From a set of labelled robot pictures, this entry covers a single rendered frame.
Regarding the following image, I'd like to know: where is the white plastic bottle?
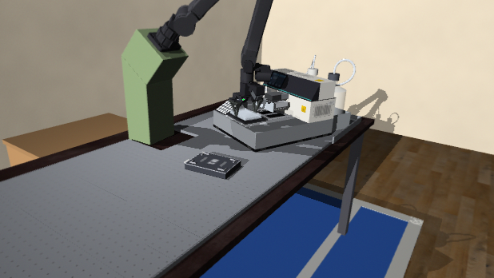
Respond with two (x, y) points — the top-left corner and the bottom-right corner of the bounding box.
(328, 73), (347, 115)
(307, 68), (318, 76)

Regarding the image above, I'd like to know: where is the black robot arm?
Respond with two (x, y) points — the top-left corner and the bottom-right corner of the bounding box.
(147, 0), (273, 101)

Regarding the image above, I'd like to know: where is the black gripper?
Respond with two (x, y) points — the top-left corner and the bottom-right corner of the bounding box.
(229, 81), (264, 117)

